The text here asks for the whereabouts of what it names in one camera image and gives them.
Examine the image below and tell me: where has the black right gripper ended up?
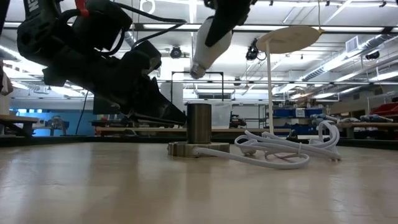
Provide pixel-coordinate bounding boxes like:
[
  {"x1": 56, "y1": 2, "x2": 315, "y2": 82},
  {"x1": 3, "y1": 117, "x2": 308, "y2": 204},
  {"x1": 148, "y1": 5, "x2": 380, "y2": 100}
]
[{"x1": 203, "y1": 0, "x2": 257, "y2": 47}]

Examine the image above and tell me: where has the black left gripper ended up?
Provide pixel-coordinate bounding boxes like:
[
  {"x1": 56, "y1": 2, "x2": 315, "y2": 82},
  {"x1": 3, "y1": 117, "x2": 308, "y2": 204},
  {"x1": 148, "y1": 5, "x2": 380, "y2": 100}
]
[{"x1": 43, "y1": 49, "x2": 187, "y2": 128}]

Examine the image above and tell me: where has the brass lamp socket base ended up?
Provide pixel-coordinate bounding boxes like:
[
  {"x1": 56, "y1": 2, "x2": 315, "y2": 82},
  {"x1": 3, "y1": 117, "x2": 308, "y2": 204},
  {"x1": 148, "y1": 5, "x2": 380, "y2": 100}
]
[{"x1": 167, "y1": 102, "x2": 231, "y2": 158}]

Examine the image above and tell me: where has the white lamp cable with switch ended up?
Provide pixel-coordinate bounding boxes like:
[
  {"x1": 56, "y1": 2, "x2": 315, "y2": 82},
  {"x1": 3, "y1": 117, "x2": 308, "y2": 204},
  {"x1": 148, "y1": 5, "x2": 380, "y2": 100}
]
[{"x1": 192, "y1": 119, "x2": 343, "y2": 170}]

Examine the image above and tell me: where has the black hanging spotlight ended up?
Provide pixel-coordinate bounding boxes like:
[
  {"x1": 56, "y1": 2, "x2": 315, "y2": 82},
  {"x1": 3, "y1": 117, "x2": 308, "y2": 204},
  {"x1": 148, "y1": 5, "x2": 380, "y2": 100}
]
[
  {"x1": 170, "y1": 45, "x2": 183, "y2": 60},
  {"x1": 245, "y1": 37, "x2": 268, "y2": 62}
]

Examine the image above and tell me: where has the translucent plastic bin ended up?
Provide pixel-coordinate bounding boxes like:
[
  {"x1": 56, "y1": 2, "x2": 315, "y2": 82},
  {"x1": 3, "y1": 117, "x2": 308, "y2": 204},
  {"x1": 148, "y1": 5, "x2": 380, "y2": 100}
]
[{"x1": 211, "y1": 101, "x2": 233, "y2": 129}]

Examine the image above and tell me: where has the blue storage bin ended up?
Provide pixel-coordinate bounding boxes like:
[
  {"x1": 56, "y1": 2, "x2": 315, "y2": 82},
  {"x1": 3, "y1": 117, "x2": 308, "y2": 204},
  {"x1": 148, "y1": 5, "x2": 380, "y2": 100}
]
[{"x1": 272, "y1": 107, "x2": 324, "y2": 119}]

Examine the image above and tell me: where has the long ceiling light strip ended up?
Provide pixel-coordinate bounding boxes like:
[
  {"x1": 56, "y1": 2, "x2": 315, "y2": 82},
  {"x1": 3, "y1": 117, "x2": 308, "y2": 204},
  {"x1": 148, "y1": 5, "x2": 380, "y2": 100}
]
[{"x1": 141, "y1": 23, "x2": 386, "y2": 33}]

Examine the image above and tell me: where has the white air vent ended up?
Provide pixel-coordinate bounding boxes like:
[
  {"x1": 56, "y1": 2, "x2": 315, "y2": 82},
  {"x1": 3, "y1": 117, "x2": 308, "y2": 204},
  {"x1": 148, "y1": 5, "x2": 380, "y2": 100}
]
[{"x1": 345, "y1": 35, "x2": 361, "y2": 54}]

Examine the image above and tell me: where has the wooden side table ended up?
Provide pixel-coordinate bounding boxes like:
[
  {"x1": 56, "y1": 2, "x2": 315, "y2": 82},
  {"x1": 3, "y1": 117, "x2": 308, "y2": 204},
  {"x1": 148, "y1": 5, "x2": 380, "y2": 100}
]
[{"x1": 0, "y1": 114, "x2": 40, "y2": 138}]

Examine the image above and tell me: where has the red storage bin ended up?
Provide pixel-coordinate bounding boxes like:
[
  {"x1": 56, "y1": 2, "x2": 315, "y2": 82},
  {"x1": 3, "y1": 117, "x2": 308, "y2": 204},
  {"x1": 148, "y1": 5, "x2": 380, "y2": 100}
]
[{"x1": 369, "y1": 102, "x2": 398, "y2": 118}]

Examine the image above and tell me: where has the dark looped gripper cable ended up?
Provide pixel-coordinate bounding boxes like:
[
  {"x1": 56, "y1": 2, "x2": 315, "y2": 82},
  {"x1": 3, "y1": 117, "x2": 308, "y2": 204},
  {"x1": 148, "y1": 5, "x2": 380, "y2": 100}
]
[{"x1": 114, "y1": 1, "x2": 201, "y2": 50}]

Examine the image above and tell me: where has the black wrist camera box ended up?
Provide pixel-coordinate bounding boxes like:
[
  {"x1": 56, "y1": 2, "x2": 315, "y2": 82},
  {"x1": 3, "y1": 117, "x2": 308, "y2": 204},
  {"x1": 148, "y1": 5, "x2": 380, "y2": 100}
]
[{"x1": 132, "y1": 40, "x2": 163, "y2": 76}]

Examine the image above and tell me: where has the black aluminium table frame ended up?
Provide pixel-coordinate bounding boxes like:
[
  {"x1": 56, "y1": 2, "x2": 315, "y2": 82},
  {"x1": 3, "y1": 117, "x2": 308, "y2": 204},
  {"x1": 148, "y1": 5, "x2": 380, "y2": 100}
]
[{"x1": 0, "y1": 135, "x2": 398, "y2": 151}]

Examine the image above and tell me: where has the silver ceiling duct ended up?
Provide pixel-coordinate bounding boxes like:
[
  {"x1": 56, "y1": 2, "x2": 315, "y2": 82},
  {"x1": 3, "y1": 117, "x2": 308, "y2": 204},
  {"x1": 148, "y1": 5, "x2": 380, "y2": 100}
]
[{"x1": 301, "y1": 33, "x2": 398, "y2": 82}]

